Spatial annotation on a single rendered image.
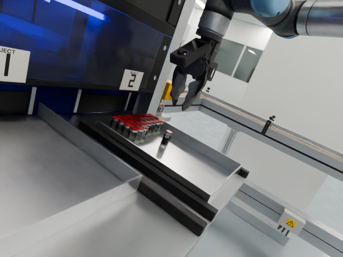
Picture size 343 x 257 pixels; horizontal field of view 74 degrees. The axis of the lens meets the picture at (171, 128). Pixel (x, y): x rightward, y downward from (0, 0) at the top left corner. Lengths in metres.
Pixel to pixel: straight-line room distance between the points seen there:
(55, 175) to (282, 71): 1.86
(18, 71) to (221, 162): 0.55
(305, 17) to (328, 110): 1.47
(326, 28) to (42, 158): 0.63
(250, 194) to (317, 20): 1.17
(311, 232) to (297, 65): 1.18
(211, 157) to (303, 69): 1.46
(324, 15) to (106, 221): 0.58
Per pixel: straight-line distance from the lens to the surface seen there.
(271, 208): 1.60
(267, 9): 0.55
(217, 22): 0.62
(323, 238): 1.64
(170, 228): 0.41
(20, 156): 0.49
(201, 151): 0.74
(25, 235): 0.32
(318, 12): 0.63
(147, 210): 0.42
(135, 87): 0.73
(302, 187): 2.15
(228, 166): 0.72
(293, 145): 1.45
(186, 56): 0.55
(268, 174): 2.15
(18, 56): 0.50
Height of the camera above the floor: 1.14
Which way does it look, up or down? 18 degrees down
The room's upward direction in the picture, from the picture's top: 21 degrees clockwise
